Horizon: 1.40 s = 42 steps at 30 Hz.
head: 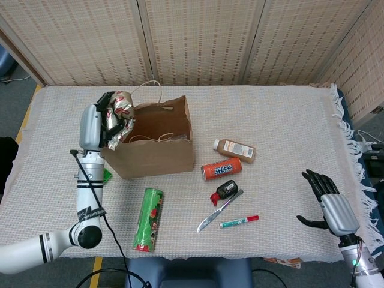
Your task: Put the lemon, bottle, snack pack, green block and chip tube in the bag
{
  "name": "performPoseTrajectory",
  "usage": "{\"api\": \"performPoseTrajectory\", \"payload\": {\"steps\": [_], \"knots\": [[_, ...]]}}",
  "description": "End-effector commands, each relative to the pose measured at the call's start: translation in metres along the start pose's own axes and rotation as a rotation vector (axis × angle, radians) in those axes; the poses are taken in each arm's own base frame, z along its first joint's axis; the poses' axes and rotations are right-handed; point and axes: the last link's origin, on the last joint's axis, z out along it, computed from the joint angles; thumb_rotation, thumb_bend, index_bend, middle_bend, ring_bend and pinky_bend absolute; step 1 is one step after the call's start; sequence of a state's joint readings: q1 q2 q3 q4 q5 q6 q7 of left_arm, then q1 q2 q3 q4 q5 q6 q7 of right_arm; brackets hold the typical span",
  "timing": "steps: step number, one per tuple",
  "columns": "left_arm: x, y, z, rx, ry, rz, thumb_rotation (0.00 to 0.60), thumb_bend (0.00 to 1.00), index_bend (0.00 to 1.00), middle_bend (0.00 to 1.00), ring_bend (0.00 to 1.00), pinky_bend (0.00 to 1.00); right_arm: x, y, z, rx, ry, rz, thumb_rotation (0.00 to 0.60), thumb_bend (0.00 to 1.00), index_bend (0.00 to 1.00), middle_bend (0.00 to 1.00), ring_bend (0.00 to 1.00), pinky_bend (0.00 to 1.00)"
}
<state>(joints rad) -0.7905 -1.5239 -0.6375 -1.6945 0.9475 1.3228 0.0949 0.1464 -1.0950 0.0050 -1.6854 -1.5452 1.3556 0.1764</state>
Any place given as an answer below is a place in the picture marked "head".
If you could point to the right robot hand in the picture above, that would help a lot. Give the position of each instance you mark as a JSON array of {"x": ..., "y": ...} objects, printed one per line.
[{"x": 339, "y": 214}]

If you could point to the silver red snack packet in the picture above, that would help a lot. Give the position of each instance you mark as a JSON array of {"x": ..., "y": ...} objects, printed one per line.
[{"x": 121, "y": 105}]

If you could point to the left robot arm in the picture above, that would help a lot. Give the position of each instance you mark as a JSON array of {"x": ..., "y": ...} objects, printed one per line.
[{"x": 88, "y": 198}]

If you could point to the orange soda can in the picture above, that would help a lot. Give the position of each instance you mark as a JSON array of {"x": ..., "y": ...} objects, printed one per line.
[{"x": 222, "y": 170}]

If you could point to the red capped marker pen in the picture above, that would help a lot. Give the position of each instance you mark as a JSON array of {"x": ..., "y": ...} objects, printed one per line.
[{"x": 237, "y": 222}]

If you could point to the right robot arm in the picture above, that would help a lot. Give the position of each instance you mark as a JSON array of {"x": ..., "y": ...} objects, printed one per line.
[{"x": 363, "y": 265}]

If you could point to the brown juice bottle white cap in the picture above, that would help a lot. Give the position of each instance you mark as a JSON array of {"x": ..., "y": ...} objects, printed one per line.
[{"x": 237, "y": 149}]

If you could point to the black bottle red cap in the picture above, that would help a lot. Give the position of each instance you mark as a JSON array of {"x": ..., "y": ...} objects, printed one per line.
[{"x": 228, "y": 189}]

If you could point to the blue chair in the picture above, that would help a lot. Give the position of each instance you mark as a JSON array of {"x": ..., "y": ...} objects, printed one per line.
[{"x": 5, "y": 64}]

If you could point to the green chips can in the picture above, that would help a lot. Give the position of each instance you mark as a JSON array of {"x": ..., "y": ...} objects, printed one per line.
[{"x": 148, "y": 219}]

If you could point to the blue padded seat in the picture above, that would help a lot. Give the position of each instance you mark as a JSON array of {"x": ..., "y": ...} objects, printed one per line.
[{"x": 189, "y": 273}]

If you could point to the metal table knife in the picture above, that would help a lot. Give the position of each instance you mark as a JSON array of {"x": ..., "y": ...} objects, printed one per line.
[{"x": 210, "y": 218}]

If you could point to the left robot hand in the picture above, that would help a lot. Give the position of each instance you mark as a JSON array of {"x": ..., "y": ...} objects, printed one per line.
[{"x": 90, "y": 129}]

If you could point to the green plastic block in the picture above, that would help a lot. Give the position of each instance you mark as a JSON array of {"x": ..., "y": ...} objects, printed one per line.
[{"x": 107, "y": 175}]

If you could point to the brown paper shopping bag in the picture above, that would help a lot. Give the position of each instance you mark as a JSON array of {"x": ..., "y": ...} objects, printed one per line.
[{"x": 156, "y": 162}]

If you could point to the white woven tablecloth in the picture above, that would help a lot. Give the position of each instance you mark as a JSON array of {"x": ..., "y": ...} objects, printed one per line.
[{"x": 270, "y": 120}]

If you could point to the black rounded object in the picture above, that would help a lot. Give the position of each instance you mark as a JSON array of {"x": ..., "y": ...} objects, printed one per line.
[{"x": 6, "y": 156}]

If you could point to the woven bamboo folding screen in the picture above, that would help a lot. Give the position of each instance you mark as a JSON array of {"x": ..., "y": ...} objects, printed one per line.
[{"x": 195, "y": 39}]

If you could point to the black box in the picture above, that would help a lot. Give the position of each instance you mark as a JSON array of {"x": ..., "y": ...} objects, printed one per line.
[{"x": 375, "y": 166}]

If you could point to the orange printed flat packet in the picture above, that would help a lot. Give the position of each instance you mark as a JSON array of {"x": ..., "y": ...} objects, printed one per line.
[{"x": 285, "y": 263}]

